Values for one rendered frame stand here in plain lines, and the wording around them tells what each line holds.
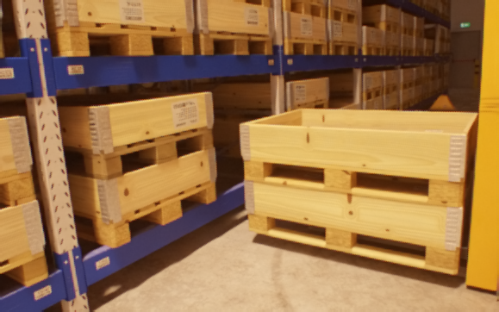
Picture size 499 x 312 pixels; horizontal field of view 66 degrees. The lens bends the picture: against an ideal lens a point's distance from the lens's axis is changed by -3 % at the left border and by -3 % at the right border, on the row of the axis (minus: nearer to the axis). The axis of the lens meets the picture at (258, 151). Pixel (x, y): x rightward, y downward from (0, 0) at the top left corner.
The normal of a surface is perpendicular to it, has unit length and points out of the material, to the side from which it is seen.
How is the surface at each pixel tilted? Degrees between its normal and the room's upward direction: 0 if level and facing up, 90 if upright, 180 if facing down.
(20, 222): 90
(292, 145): 90
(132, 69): 90
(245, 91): 90
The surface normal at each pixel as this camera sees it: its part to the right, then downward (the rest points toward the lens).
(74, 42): 0.85, 0.07
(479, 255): -0.54, 0.20
